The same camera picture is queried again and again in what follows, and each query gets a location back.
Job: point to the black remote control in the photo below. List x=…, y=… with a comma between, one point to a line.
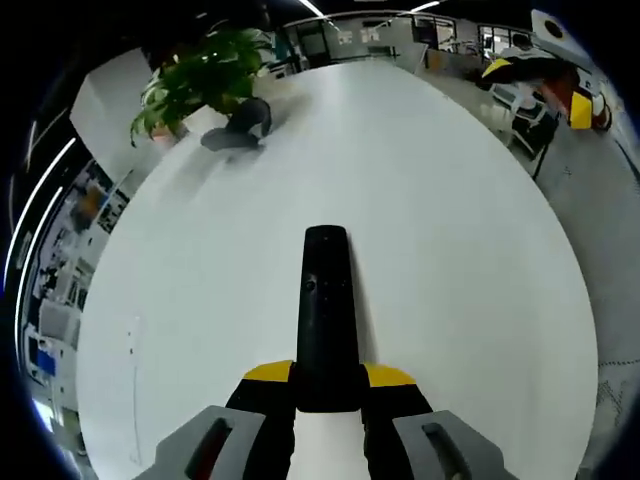
x=327, y=320

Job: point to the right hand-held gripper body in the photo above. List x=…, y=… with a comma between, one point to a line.
x=570, y=42

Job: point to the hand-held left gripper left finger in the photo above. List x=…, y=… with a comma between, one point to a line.
x=240, y=435

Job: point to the white office chair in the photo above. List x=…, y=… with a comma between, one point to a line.
x=525, y=117

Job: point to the black headset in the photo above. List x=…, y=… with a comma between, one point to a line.
x=245, y=122

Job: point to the blue box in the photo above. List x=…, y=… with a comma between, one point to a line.
x=47, y=363

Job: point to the green potted plant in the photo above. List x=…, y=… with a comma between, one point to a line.
x=210, y=75

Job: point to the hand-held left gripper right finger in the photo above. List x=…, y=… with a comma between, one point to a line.
x=410, y=435

